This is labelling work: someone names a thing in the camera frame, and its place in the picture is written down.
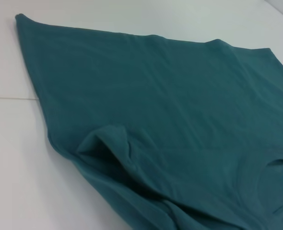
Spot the teal FREE print t-shirt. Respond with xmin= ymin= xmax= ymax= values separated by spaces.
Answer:
xmin=14 ymin=13 xmax=283 ymax=230

